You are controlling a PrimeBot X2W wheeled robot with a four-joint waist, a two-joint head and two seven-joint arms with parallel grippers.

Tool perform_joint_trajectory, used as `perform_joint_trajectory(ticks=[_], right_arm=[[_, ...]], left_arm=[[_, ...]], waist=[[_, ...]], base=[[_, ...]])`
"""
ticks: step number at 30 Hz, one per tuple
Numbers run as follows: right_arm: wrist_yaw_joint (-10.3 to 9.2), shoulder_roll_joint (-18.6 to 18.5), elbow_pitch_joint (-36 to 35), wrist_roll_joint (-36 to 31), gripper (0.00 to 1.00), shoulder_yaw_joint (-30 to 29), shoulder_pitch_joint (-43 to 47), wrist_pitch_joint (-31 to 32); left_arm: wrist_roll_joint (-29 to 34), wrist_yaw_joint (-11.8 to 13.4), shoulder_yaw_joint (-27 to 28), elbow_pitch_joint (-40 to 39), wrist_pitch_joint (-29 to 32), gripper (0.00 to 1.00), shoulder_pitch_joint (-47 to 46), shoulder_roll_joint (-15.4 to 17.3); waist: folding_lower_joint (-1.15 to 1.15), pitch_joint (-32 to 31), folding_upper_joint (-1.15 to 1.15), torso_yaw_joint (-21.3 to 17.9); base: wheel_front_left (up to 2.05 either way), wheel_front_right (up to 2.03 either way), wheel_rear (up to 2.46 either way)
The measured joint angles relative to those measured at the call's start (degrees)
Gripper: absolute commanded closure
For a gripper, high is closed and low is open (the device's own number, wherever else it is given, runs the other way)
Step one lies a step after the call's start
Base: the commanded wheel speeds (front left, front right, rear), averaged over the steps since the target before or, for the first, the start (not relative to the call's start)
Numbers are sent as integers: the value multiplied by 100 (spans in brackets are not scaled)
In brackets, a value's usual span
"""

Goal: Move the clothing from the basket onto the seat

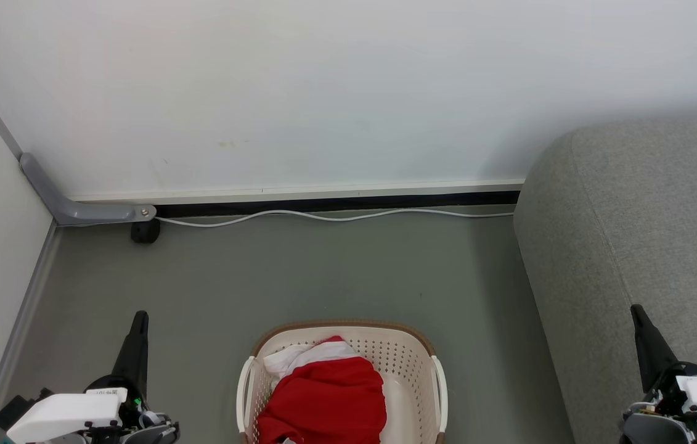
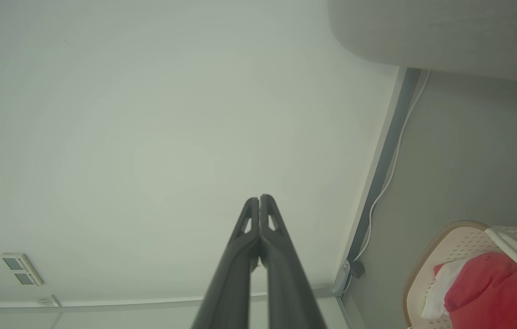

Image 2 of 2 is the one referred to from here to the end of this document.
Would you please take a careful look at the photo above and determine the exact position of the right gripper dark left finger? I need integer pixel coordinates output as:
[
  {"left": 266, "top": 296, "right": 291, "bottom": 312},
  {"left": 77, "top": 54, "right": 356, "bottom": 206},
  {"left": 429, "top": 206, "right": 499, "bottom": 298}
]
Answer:
[{"left": 192, "top": 197, "right": 260, "bottom": 329}]

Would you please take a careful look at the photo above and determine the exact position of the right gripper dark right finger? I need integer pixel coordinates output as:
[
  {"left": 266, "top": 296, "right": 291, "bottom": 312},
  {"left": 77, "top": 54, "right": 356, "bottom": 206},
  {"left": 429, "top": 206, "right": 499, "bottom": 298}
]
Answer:
[{"left": 260, "top": 194, "right": 328, "bottom": 329}]

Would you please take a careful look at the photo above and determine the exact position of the red cloth garment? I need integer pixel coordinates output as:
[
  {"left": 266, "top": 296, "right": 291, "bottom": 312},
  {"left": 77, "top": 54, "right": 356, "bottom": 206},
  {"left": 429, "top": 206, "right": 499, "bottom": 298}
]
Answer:
[{"left": 434, "top": 252, "right": 517, "bottom": 329}]

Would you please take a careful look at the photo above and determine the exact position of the white cloth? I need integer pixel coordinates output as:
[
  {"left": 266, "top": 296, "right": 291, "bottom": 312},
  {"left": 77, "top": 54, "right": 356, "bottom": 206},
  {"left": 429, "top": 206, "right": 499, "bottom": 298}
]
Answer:
[{"left": 421, "top": 259, "right": 470, "bottom": 320}]

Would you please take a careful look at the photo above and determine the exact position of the grey fabric sofa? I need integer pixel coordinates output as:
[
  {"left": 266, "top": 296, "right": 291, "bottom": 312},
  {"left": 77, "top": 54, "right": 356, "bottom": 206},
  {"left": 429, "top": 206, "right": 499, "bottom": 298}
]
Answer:
[{"left": 329, "top": 0, "right": 517, "bottom": 85}]

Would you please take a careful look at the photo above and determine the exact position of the black baseboard strip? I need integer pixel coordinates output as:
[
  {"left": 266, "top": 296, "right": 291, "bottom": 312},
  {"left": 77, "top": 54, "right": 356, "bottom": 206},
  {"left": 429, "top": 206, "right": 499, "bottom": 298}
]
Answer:
[{"left": 346, "top": 68, "right": 422, "bottom": 263}]

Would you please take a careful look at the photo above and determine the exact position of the cream perforated laundry basket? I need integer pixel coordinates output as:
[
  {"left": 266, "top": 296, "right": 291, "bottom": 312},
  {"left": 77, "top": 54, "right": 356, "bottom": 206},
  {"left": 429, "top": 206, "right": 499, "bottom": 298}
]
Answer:
[{"left": 402, "top": 220, "right": 517, "bottom": 329}]

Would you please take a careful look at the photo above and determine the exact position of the white floor cable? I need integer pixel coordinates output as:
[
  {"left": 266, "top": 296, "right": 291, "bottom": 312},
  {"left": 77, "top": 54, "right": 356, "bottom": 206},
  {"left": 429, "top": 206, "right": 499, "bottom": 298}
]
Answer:
[{"left": 352, "top": 69, "right": 432, "bottom": 264}]

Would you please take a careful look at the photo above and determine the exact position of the small white wall socket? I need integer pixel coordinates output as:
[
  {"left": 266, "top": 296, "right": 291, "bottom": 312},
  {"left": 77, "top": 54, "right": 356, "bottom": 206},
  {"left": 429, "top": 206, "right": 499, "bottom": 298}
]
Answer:
[{"left": 34, "top": 295, "right": 61, "bottom": 308}]

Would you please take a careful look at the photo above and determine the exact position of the double white wall socket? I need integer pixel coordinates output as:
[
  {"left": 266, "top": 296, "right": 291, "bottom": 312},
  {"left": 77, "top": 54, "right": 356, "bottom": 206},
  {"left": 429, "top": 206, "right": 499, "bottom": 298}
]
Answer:
[{"left": 0, "top": 253, "right": 44, "bottom": 287}]

